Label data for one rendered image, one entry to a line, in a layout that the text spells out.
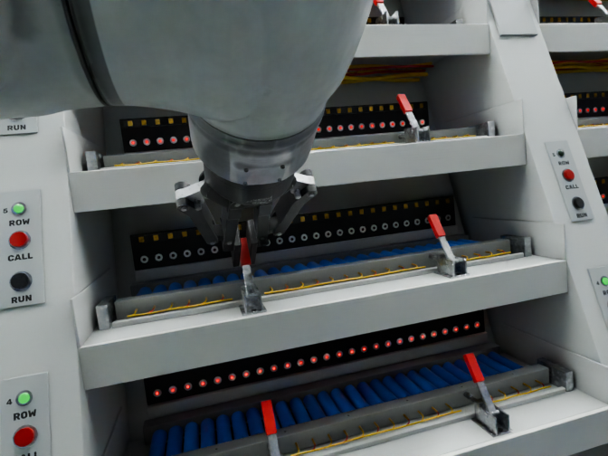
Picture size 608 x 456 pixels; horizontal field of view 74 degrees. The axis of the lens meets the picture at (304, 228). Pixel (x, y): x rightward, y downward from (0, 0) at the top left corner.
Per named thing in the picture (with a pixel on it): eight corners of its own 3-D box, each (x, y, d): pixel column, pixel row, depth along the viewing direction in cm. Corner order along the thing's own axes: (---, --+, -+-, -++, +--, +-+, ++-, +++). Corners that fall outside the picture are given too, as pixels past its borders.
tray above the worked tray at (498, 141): (527, 165, 60) (521, 68, 58) (73, 213, 45) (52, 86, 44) (445, 173, 79) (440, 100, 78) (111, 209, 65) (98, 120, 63)
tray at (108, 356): (568, 292, 56) (565, 223, 55) (84, 391, 41) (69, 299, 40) (472, 268, 75) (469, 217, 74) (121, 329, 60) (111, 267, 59)
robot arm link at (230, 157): (343, 137, 25) (322, 187, 30) (310, 32, 28) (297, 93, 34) (190, 149, 23) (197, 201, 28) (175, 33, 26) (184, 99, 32)
